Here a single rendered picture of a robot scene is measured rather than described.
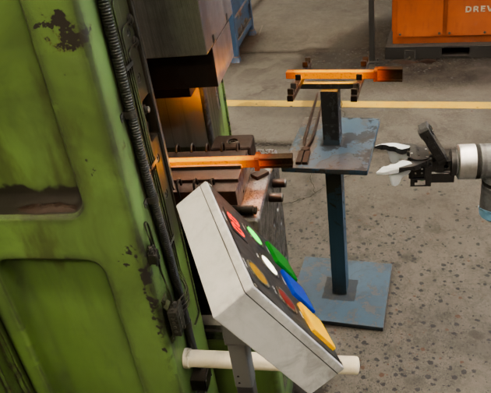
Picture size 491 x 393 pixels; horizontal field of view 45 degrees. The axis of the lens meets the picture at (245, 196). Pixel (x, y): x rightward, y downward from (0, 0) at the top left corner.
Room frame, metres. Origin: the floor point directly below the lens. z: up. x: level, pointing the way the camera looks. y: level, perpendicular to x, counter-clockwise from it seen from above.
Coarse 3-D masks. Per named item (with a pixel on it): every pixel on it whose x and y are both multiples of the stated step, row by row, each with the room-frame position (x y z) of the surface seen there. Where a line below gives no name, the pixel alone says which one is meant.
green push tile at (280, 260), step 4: (268, 244) 0.99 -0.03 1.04; (268, 248) 0.98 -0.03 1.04; (272, 248) 0.98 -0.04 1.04; (272, 252) 0.96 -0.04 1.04; (276, 252) 0.98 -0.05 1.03; (272, 256) 0.95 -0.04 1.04; (276, 256) 0.95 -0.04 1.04; (280, 256) 0.98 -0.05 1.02; (276, 260) 0.93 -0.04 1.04; (280, 260) 0.94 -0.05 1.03; (284, 260) 0.98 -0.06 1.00; (280, 264) 0.93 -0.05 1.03; (284, 264) 0.95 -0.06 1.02; (288, 264) 0.98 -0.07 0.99; (284, 268) 0.93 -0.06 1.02; (288, 268) 0.95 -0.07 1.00; (288, 272) 0.93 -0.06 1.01; (292, 272) 0.95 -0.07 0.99; (292, 276) 0.93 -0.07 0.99; (296, 280) 0.94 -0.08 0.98
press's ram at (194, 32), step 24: (144, 0) 1.29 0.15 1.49; (168, 0) 1.28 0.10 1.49; (192, 0) 1.27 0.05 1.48; (216, 0) 1.41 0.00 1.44; (144, 24) 1.30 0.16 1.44; (168, 24) 1.28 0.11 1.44; (192, 24) 1.27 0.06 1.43; (216, 24) 1.38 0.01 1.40; (144, 48) 1.30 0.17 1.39; (168, 48) 1.29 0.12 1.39; (192, 48) 1.27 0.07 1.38
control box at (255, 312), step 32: (192, 192) 1.01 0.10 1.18; (192, 224) 0.91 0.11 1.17; (224, 224) 0.86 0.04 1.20; (224, 256) 0.78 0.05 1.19; (256, 256) 0.85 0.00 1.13; (224, 288) 0.71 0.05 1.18; (256, 288) 0.69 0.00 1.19; (288, 288) 0.85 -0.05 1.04; (224, 320) 0.67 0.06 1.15; (256, 320) 0.68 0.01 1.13; (288, 320) 0.69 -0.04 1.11; (288, 352) 0.69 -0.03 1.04; (320, 352) 0.70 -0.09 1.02; (320, 384) 0.70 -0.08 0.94
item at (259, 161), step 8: (256, 152) 1.44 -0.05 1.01; (176, 160) 1.48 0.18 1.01; (184, 160) 1.47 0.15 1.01; (192, 160) 1.46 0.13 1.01; (200, 160) 1.46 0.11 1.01; (208, 160) 1.45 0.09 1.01; (216, 160) 1.44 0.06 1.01; (224, 160) 1.44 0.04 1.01; (232, 160) 1.43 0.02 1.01; (240, 160) 1.42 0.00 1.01; (248, 160) 1.42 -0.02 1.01; (256, 160) 1.40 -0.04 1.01; (264, 160) 1.40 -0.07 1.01; (272, 160) 1.40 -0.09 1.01; (280, 160) 1.39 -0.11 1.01; (288, 160) 1.40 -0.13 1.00; (256, 168) 1.40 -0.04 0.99
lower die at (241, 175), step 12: (168, 156) 1.54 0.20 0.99; (180, 156) 1.53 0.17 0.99; (192, 156) 1.52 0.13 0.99; (204, 156) 1.51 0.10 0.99; (216, 156) 1.50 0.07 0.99; (180, 168) 1.45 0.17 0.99; (192, 168) 1.44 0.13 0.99; (204, 168) 1.43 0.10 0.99; (216, 168) 1.43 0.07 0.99; (228, 168) 1.42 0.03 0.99; (240, 168) 1.41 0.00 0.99; (192, 180) 1.39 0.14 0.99; (204, 180) 1.38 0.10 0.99; (216, 180) 1.37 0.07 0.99; (228, 180) 1.36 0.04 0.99; (240, 180) 1.38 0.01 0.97; (180, 192) 1.35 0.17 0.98; (228, 192) 1.32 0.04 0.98; (240, 192) 1.36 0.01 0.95; (240, 204) 1.34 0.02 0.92
